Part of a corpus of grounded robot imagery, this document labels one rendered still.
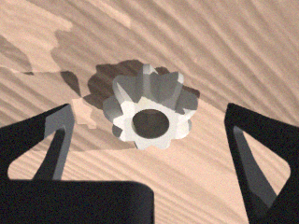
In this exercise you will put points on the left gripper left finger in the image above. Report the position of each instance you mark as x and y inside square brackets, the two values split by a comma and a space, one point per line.
[19, 137]

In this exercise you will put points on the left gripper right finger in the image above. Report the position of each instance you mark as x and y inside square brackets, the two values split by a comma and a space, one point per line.
[257, 193]

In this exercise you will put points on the white toothed gear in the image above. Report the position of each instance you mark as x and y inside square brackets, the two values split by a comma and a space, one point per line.
[149, 90]

